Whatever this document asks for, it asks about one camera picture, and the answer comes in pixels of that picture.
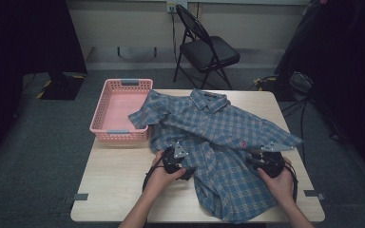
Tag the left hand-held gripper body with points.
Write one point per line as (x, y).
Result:
(171, 161)

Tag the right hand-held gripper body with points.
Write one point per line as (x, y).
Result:
(271, 163)

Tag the blue plaid shirt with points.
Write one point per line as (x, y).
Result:
(221, 136)

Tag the person's left hand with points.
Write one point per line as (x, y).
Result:
(161, 182)

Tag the person's right hand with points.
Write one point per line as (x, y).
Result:
(280, 186)

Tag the grey table edge clamp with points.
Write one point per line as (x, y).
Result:
(313, 193)
(80, 196)

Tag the pink plastic basket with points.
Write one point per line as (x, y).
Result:
(114, 110)

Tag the black folding chair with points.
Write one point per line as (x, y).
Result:
(207, 52)

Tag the dark covered equipment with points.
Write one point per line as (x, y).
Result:
(345, 63)

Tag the black stand base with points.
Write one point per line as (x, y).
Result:
(61, 87)

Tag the black curtain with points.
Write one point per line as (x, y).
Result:
(19, 63)

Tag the white wall outlet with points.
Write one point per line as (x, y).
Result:
(175, 6)

